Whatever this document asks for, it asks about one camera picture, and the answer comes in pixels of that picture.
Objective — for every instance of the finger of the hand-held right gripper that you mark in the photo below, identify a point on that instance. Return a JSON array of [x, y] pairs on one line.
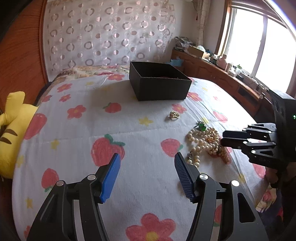
[[261, 128], [233, 140]]

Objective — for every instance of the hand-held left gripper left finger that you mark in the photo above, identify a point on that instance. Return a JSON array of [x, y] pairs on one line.
[[111, 178]]

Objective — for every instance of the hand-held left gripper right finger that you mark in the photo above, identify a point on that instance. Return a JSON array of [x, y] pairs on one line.
[[185, 178]]

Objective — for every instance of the green gem pendant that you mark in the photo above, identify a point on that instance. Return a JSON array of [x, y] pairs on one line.
[[201, 126]]

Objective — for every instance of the black cardboard box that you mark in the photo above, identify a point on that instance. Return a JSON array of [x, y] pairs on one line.
[[159, 90]]

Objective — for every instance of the person's right hand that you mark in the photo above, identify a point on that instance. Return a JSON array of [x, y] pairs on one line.
[[271, 177]]

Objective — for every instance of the strawberry flower print bedsheet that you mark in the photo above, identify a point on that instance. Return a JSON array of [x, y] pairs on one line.
[[138, 139]]

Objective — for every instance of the white bottle with green cap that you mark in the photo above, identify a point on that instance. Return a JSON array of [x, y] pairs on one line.
[[238, 71]]

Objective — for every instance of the wooden sideboard cabinet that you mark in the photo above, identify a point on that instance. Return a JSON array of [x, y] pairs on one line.
[[215, 78]]

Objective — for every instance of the pink ceramic jar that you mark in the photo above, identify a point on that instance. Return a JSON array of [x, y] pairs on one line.
[[222, 61]]

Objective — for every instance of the window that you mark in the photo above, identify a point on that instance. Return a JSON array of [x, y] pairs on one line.
[[261, 44]]

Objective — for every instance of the open cardboard box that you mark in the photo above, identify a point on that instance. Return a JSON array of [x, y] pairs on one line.
[[196, 52]]

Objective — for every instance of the blue plastic bag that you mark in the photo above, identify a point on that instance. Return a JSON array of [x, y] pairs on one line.
[[177, 62]]

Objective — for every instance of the yellow plush toy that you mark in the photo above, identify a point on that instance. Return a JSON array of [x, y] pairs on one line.
[[16, 129]]

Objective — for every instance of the floral quilt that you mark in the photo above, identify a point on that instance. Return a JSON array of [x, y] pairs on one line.
[[92, 70]]

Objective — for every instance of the stack of newspapers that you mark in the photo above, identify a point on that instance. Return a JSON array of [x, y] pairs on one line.
[[183, 42]]

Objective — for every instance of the beige window curtain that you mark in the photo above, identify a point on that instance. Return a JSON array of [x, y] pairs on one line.
[[205, 20]]

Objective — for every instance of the wooden wardrobe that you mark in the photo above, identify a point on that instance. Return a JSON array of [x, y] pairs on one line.
[[20, 53]]

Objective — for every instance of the circle patterned wall curtain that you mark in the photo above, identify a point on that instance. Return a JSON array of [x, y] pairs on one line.
[[104, 34]]

